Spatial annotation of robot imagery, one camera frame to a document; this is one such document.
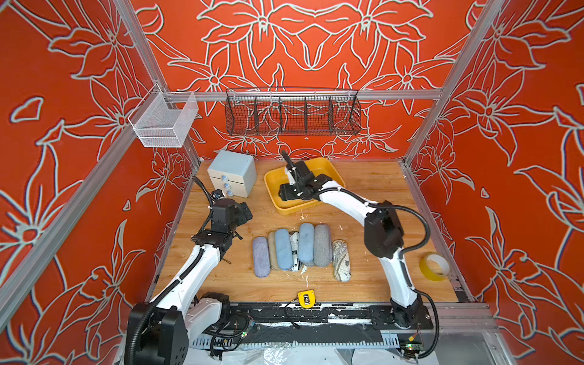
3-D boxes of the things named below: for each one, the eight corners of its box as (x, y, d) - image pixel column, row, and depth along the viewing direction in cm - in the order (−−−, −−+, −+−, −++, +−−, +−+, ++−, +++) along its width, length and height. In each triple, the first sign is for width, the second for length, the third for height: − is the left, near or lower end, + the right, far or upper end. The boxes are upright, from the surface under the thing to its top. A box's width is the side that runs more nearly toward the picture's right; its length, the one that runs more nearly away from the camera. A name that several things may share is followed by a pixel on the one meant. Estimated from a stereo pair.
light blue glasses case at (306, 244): (298, 266, 85) (299, 260, 81) (297, 230, 95) (298, 223, 90) (314, 266, 85) (316, 260, 81) (312, 230, 95) (313, 223, 90)
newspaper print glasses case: (289, 271, 84) (289, 268, 81) (289, 235, 94) (289, 230, 90) (299, 271, 84) (300, 268, 81) (298, 235, 94) (299, 230, 90)
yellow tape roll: (424, 280, 82) (429, 277, 79) (415, 256, 88) (419, 252, 85) (448, 280, 82) (454, 277, 79) (438, 256, 88) (443, 252, 85)
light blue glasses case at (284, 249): (278, 272, 84) (277, 267, 79) (275, 235, 93) (274, 228, 89) (293, 271, 84) (293, 265, 80) (288, 234, 94) (288, 227, 89)
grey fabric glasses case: (313, 267, 85) (315, 261, 80) (311, 231, 95) (312, 223, 90) (330, 267, 85) (333, 261, 80) (326, 231, 95) (328, 223, 90)
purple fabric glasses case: (255, 279, 83) (254, 276, 80) (253, 240, 93) (252, 236, 90) (271, 276, 83) (270, 273, 81) (267, 238, 93) (266, 234, 91)
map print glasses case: (334, 282, 82) (336, 279, 79) (329, 243, 91) (330, 239, 89) (351, 282, 82) (353, 279, 79) (344, 243, 91) (346, 239, 89)
